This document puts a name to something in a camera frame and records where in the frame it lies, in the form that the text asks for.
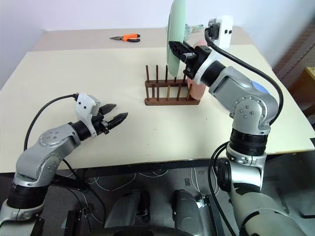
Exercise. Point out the wooden dish rack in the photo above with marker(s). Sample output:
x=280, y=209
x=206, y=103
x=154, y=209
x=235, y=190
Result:
x=169, y=99

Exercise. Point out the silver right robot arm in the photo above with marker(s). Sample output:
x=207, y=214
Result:
x=248, y=105

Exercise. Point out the brown perforated panel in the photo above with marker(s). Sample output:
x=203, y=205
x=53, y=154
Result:
x=299, y=49

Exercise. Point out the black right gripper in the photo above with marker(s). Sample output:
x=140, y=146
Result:
x=197, y=59

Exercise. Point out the black table frame bar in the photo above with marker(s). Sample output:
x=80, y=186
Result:
x=70, y=182

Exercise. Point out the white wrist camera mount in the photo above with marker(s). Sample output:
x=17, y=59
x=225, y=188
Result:
x=85, y=106
x=225, y=37

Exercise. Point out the green plate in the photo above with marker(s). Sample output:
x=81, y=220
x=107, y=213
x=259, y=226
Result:
x=176, y=29

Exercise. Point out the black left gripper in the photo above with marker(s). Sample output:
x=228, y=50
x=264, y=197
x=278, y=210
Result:
x=101, y=124

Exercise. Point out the dark rounded robot foot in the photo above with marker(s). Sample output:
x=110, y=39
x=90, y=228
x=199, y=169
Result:
x=128, y=211
x=187, y=211

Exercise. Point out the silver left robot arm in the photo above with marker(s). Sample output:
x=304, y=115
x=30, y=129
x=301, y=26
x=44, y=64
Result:
x=37, y=157

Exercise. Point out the wooden cabinet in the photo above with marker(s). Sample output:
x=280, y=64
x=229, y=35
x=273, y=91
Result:
x=306, y=86

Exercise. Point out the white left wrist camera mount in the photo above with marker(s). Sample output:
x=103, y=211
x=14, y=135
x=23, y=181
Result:
x=85, y=106

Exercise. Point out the pink plate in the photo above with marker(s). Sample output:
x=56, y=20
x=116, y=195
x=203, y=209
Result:
x=197, y=91

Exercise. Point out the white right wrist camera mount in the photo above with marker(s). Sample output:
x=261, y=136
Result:
x=225, y=37

